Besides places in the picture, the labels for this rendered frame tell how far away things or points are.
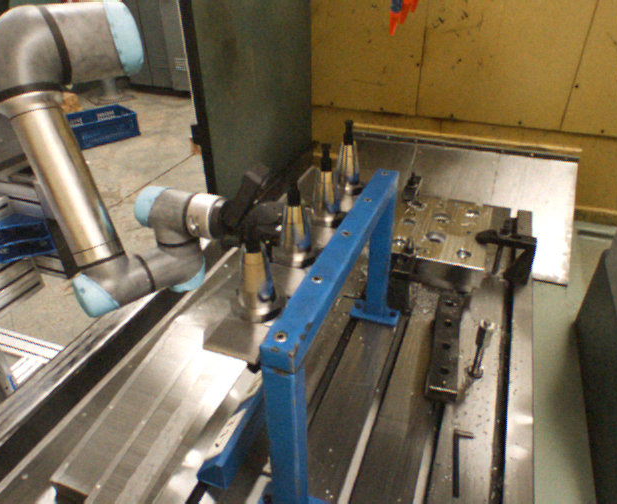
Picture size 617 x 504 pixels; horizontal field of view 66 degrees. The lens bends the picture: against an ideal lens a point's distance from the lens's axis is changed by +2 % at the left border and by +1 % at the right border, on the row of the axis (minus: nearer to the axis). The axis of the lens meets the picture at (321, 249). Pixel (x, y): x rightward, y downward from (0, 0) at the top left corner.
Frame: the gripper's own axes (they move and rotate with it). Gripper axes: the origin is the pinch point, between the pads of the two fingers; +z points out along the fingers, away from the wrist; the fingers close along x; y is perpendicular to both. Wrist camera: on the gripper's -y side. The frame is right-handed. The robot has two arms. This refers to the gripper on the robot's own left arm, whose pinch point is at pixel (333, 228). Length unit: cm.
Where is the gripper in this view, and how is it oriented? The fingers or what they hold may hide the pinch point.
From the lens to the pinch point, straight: 72.0
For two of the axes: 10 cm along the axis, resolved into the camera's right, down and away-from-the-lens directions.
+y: 0.2, 8.3, 5.5
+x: -3.5, 5.2, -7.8
